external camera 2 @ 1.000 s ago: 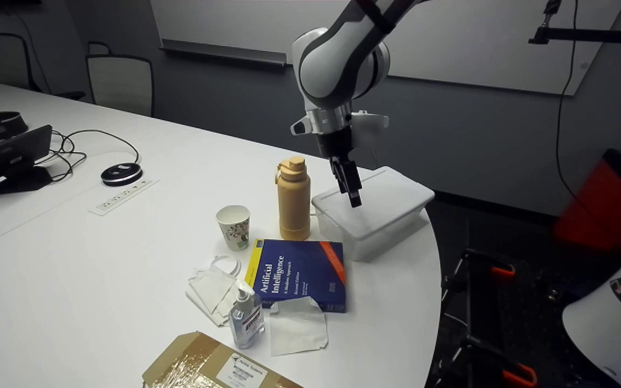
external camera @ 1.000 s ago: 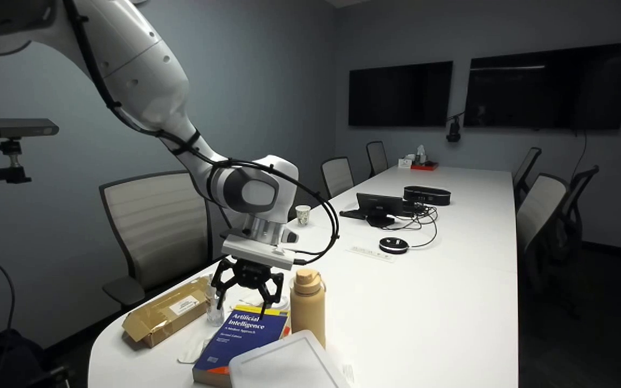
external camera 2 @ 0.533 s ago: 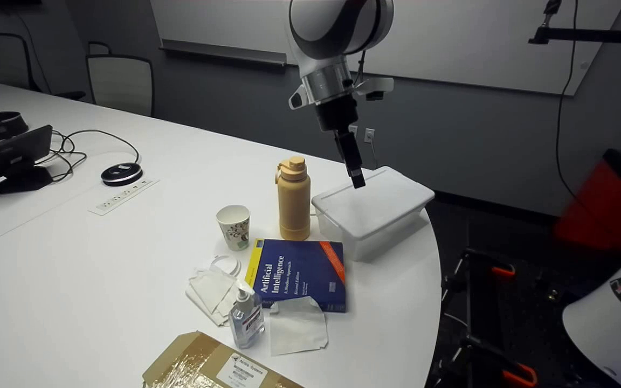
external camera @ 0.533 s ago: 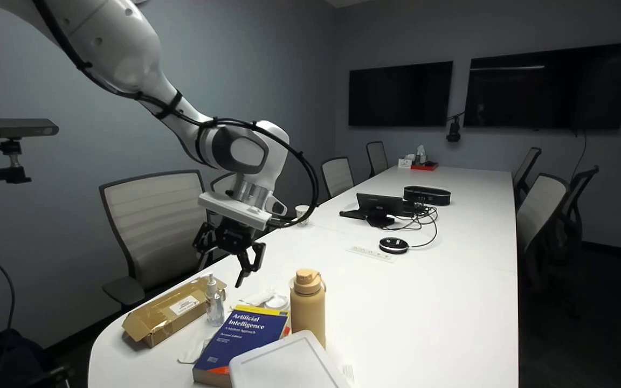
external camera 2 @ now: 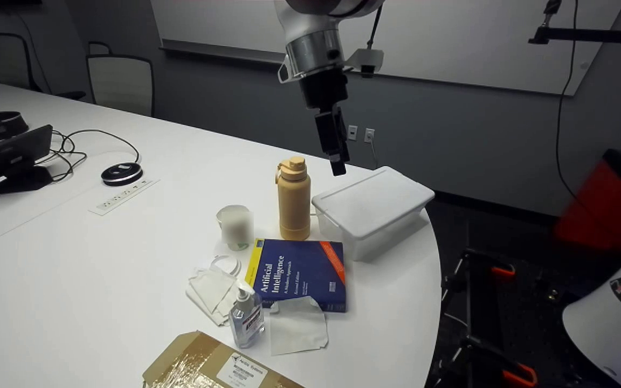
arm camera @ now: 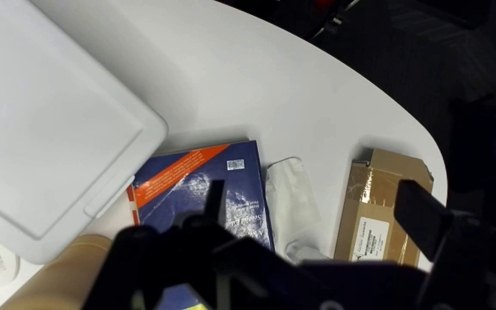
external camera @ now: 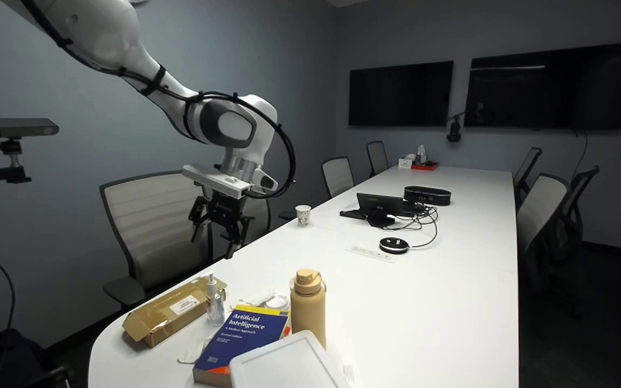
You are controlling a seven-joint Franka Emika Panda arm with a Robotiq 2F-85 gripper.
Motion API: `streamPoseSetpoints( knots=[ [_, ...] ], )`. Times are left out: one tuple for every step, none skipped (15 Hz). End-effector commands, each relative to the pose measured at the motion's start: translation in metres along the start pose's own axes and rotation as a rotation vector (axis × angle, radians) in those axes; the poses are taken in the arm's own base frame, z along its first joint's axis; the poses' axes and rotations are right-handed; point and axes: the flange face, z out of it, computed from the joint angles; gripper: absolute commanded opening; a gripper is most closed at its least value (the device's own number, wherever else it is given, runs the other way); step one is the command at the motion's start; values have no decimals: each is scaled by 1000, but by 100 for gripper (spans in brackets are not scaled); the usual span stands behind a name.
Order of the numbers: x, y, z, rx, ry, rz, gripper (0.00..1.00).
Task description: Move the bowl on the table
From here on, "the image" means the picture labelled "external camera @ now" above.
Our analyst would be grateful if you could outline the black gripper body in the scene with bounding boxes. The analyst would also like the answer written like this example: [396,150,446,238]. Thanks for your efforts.
[198,191,252,228]

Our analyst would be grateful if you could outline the clear square plastic bowl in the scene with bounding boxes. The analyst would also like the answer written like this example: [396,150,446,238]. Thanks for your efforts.
[228,329,355,388]

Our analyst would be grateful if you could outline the large grey mesh office chair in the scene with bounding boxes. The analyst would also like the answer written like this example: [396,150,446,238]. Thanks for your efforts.
[98,168,216,310]

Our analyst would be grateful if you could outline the white paper cup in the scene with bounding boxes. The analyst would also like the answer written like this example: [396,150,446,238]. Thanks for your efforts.
[293,202,312,228]

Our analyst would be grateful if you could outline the clear hand sanitizer bottle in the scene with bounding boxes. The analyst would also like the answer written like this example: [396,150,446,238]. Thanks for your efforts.
[205,274,228,329]

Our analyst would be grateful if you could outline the clear plastic packaging shell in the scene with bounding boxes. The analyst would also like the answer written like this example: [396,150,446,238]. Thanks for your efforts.
[255,291,292,313]

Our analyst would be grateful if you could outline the tan insulated bottle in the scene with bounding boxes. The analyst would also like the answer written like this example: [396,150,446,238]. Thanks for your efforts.
[289,268,329,351]

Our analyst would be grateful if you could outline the open cardboard box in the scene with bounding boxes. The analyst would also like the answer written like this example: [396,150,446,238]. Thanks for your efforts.
[121,277,219,351]

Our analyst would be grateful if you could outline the blue textbook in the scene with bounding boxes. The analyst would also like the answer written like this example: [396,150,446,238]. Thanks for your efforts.
[191,303,292,386]

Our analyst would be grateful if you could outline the clear plastic bag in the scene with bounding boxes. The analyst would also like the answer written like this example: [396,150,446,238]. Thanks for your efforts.
[174,331,216,366]

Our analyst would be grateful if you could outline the black touch panel tablet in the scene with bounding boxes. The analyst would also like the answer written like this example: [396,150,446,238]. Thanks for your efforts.
[339,191,426,223]

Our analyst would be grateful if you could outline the black round speakerphone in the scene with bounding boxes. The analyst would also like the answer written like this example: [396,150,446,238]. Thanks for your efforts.
[377,236,411,257]

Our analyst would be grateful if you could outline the black video bar device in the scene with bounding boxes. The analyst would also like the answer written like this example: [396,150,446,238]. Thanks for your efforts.
[403,185,453,210]

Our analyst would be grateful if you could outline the black bag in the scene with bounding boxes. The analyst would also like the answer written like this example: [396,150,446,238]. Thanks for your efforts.
[0,327,72,388]

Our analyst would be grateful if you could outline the dark office chair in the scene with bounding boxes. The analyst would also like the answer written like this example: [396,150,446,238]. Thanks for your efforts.
[550,167,601,277]
[512,147,545,211]

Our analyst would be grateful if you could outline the light mesh office chair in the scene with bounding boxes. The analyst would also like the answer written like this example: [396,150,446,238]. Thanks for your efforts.
[515,172,571,288]

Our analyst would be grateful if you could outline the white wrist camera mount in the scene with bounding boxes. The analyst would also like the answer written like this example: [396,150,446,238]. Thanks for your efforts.
[179,162,280,200]

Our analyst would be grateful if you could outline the black speakerphone cable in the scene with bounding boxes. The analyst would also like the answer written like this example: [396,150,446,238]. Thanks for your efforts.
[383,204,441,251]

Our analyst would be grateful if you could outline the grey stereo camera bar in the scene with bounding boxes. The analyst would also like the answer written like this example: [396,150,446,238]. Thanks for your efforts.
[0,117,60,142]

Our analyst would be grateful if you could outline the smaller black wall television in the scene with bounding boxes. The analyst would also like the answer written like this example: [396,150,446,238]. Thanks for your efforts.
[348,61,458,130]

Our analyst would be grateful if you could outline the larger black wall television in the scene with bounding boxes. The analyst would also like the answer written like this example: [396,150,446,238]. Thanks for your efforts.
[463,42,621,133]

